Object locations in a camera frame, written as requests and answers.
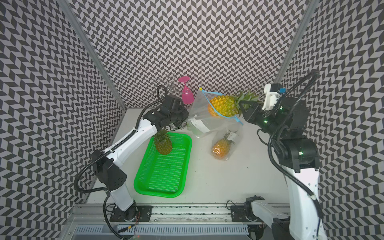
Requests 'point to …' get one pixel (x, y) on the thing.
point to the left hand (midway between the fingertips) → (189, 114)
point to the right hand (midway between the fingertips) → (242, 107)
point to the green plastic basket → (165, 175)
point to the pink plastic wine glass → (187, 94)
